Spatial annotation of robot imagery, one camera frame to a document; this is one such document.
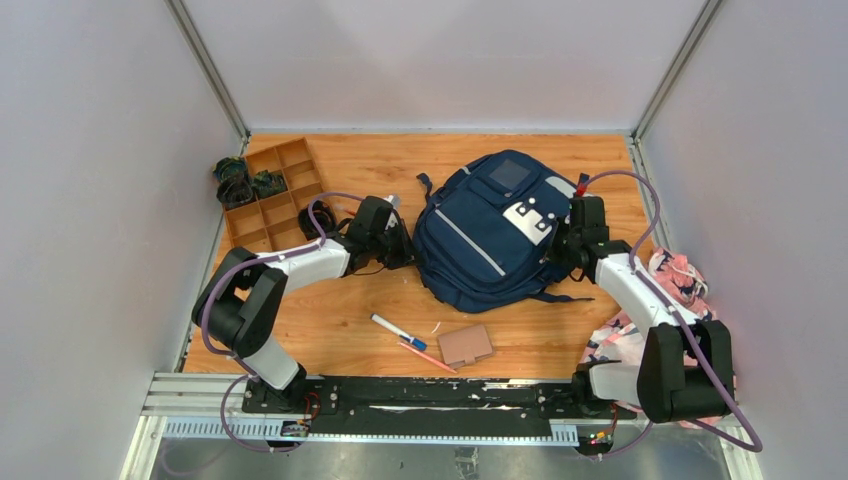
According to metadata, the navy blue backpack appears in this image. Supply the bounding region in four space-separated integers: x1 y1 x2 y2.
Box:
412 149 577 313

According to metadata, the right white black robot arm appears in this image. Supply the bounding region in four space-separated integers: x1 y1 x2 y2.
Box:
547 196 737 423

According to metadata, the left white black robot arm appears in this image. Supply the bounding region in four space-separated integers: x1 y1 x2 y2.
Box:
192 195 414 413

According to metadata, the black rolled belt in tray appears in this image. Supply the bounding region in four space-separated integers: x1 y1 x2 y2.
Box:
297 200 338 240

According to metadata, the wooden compartment tray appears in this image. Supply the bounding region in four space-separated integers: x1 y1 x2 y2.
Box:
224 137 325 252

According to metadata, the pink patterned cloth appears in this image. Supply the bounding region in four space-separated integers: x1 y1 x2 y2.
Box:
583 248 726 427

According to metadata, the green rolled band in tray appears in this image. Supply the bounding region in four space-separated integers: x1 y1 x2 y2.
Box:
251 170 288 199

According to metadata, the white blue marker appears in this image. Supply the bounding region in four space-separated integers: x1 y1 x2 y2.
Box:
370 313 427 351

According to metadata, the pink pencil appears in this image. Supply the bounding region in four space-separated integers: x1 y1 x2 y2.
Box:
396 341 458 374

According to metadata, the black rolled band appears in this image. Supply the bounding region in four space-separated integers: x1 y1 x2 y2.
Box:
216 176 255 210

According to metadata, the brown leather wallet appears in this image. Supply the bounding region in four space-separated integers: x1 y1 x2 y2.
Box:
437 324 495 369

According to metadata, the dark green rolled band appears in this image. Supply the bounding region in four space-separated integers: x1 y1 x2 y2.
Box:
212 156 250 184

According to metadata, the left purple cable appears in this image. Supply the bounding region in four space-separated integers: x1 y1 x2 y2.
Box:
199 192 366 456

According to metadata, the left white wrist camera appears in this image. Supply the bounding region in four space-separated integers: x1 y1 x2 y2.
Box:
385 194 402 231

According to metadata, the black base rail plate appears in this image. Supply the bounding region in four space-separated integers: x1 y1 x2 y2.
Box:
241 376 631 438

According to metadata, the aluminium slotted rail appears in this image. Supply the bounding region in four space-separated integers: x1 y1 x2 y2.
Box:
142 372 581 446

